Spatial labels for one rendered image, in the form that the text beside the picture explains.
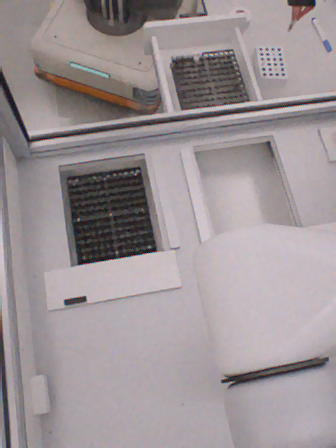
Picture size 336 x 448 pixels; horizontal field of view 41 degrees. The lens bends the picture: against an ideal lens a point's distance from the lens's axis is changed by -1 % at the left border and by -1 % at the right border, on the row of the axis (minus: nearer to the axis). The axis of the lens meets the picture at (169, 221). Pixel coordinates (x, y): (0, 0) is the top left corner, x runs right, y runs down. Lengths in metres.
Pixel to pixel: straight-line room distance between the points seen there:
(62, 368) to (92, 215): 0.34
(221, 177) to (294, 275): 0.81
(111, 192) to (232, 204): 0.31
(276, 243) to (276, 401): 0.13
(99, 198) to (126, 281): 0.25
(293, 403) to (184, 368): 0.56
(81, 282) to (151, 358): 0.21
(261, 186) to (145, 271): 0.42
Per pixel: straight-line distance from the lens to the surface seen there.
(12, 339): 0.82
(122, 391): 0.92
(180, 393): 0.93
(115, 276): 0.94
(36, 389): 0.88
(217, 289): 0.40
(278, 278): 0.39
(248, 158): 1.22
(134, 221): 1.07
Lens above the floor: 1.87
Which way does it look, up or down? 69 degrees down
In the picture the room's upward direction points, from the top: 10 degrees clockwise
